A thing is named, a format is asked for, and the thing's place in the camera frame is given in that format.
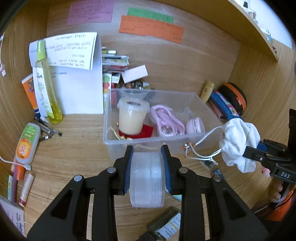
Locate white drawstring cloth pouch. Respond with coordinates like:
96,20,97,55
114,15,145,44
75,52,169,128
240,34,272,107
184,117,261,174

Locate light teal tube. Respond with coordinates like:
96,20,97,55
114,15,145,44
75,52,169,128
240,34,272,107
172,195,182,201

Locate dark green glass bottle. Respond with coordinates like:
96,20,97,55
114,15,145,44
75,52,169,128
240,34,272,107
137,206,181,241

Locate white round plastic container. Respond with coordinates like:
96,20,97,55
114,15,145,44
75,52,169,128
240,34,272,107
129,152,166,208

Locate person's right hand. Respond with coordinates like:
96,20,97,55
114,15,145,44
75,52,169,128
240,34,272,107
267,177,282,203

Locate small blue foil packet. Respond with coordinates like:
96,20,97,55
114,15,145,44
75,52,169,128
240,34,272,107
211,168,227,182

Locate orange jacket sleeve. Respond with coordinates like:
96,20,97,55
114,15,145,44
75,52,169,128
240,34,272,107
254,187,295,222

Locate blue patchwork pencil pouch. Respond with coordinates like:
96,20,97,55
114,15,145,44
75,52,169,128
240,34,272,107
209,90,240,121

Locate white printed box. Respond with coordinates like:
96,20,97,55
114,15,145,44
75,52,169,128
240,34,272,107
1,195,25,236

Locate pink white lip balm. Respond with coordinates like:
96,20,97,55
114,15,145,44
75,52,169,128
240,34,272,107
18,173,35,207

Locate black orange zip case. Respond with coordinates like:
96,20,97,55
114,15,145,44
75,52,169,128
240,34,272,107
218,82,247,115

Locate pink round compact case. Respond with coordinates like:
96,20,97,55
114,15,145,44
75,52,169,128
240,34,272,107
185,117,205,134

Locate orange capped pen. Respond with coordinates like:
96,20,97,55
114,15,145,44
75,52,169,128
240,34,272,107
11,157,25,203

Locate cream yellow lotion tube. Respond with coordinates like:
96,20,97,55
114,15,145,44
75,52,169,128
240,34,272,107
200,80,214,103

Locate white orange-label sanitizer bottle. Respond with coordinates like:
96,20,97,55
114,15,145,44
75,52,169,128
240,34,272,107
16,123,41,165

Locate black metal hair clips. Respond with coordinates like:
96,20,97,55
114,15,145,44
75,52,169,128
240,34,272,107
34,117,62,142

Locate red velvet cloth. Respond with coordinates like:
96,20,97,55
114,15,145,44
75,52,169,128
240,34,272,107
118,123,155,140

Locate clear plastic storage bin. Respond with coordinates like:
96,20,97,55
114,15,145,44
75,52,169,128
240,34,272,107
103,89,221,161

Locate cream jar with lid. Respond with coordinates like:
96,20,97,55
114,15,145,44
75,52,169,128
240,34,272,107
117,97,150,135

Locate bowl of beads and rings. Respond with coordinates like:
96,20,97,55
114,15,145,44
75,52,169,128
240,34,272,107
116,79,151,90

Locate wooden shelf board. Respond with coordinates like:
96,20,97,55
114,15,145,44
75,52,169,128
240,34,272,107
160,0,278,61

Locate small white cardboard box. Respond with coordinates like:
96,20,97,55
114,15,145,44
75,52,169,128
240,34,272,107
121,65,148,84

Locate orange and white tube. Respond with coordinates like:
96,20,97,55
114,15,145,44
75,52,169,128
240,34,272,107
22,73,41,118

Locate yellow-green spray bottle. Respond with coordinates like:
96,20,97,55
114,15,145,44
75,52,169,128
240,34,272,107
35,40,63,124

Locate stack of booklets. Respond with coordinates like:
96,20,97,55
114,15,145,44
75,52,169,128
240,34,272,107
101,47,130,90

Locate orange paper note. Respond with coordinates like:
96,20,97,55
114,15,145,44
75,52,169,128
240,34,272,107
119,16,184,44

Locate green paper note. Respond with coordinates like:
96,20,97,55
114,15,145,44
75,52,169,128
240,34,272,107
127,8,174,24

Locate pink paper note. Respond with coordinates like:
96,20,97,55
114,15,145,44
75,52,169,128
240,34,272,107
67,1,115,26

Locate white charging cable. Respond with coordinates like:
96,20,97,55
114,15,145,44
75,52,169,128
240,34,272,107
0,155,32,171

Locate pink coiled ribbon cord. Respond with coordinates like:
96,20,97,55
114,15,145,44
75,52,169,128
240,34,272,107
148,104,186,137

